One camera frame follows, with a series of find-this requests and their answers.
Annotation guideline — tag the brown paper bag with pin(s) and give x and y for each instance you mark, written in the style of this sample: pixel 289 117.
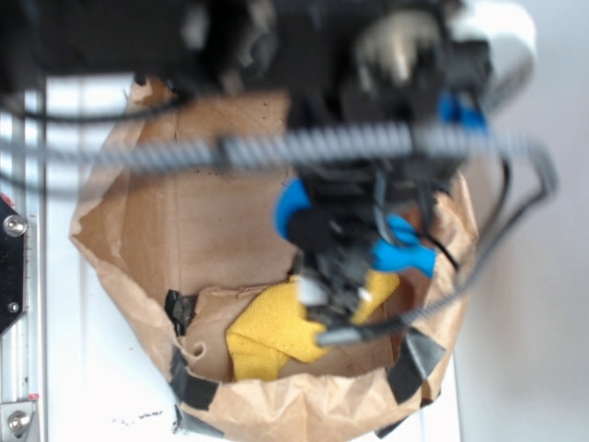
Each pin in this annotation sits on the brown paper bag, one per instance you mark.
pixel 183 255

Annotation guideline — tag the yellow cloth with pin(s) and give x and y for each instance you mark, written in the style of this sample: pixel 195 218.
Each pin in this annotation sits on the yellow cloth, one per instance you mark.
pixel 273 331

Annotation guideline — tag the aluminium extrusion rail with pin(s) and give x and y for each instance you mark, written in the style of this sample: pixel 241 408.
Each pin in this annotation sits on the aluminium extrusion rail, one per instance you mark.
pixel 23 348

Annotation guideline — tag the metal corner bracket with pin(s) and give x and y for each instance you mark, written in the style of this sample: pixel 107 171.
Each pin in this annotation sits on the metal corner bracket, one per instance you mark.
pixel 19 421

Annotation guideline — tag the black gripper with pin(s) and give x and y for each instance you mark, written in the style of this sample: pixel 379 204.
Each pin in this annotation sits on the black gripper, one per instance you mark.
pixel 349 211

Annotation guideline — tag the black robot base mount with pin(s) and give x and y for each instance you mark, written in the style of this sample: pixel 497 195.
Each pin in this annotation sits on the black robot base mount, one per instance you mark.
pixel 14 230

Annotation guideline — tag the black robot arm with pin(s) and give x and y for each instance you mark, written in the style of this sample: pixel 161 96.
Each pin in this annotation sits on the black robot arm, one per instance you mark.
pixel 362 76

